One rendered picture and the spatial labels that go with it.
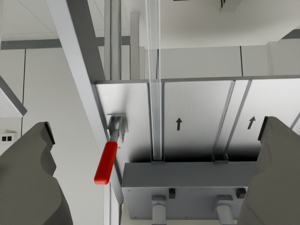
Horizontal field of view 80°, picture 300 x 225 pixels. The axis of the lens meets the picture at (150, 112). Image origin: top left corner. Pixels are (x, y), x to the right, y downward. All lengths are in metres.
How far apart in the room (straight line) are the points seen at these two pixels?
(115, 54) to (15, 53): 2.20
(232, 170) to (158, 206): 0.14
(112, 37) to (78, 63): 0.34
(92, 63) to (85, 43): 0.03
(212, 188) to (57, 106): 2.03
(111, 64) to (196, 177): 0.36
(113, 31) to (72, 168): 1.79
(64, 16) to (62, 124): 2.00
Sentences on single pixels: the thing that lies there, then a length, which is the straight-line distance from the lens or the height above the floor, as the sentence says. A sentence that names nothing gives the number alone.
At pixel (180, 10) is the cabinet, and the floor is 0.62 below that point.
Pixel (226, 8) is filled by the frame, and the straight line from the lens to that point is 0.70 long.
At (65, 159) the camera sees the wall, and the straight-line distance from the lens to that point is 2.18.
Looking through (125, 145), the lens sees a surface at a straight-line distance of 0.32.
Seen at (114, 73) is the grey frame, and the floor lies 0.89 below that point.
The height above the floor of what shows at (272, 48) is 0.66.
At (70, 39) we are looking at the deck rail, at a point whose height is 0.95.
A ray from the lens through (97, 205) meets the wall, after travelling 2.16.
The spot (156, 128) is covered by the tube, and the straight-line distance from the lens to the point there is 0.27.
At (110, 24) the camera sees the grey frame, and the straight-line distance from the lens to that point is 0.57.
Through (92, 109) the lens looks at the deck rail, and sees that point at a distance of 0.26.
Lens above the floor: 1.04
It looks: 5 degrees down
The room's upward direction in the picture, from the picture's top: 179 degrees clockwise
